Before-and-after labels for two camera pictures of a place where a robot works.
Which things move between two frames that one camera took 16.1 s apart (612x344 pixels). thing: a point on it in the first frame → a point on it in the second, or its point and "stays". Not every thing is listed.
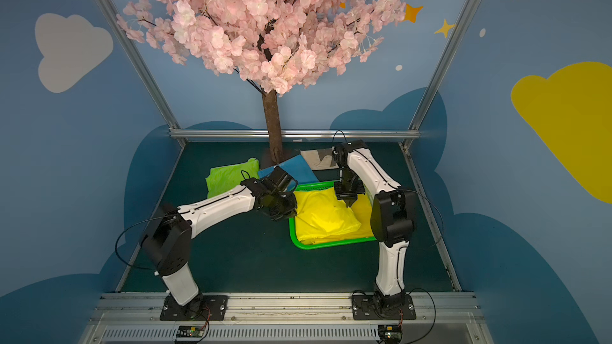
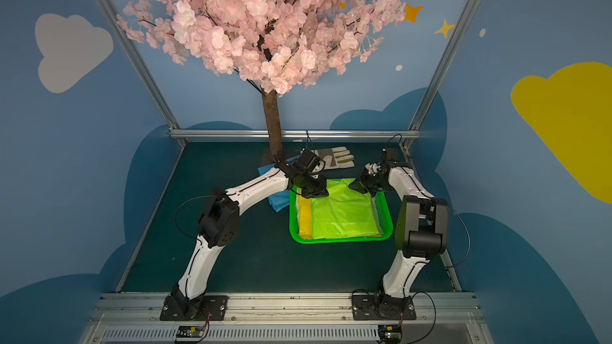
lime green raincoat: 220,179 → 346,213
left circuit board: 190,331 stays
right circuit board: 390,334 stays
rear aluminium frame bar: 295,134 stays
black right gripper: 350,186 → 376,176
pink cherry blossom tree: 278,26 stays
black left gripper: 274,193 → 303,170
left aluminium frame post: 127,40 stays
